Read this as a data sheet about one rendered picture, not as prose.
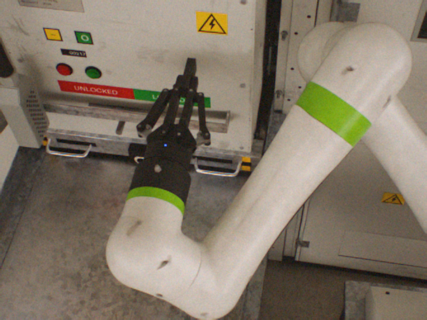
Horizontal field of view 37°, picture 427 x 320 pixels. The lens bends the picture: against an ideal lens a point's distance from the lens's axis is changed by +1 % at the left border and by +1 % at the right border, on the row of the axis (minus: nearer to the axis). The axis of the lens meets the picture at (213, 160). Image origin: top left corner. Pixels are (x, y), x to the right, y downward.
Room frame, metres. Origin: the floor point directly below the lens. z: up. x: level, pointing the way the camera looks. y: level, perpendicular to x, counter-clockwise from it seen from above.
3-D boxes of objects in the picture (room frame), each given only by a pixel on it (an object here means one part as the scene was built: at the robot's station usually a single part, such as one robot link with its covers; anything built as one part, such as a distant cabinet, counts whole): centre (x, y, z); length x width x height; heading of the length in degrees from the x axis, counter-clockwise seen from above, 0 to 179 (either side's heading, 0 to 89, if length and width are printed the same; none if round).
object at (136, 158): (0.82, 0.16, 0.90); 0.06 x 0.03 x 0.05; 78
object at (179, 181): (0.53, 0.09, 1.23); 0.09 x 0.06 x 0.12; 77
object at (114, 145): (0.86, 0.15, 0.89); 0.54 x 0.05 x 0.06; 78
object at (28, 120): (0.82, 0.38, 1.09); 0.08 x 0.05 x 0.17; 168
